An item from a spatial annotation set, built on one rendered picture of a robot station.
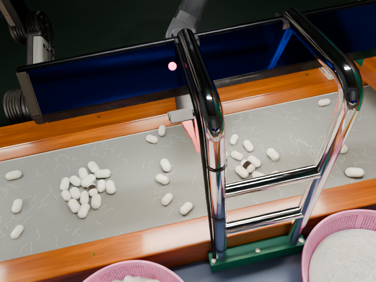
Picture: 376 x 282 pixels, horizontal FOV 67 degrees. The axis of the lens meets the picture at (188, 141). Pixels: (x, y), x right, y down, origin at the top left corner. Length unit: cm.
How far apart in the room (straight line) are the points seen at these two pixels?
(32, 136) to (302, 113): 75
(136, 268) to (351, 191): 46
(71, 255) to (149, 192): 21
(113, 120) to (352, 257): 65
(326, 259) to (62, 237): 54
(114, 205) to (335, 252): 47
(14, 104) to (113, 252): 61
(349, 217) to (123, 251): 45
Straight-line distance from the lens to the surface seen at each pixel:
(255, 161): 69
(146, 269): 60
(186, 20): 68
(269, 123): 80
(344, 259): 65
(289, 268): 67
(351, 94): 34
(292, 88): 88
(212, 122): 28
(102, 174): 73
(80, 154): 82
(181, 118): 61
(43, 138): 88
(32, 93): 44
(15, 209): 78
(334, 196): 66
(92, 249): 63
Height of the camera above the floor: 130
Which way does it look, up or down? 48 degrees down
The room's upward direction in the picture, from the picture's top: 9 degrees counter-clockwise
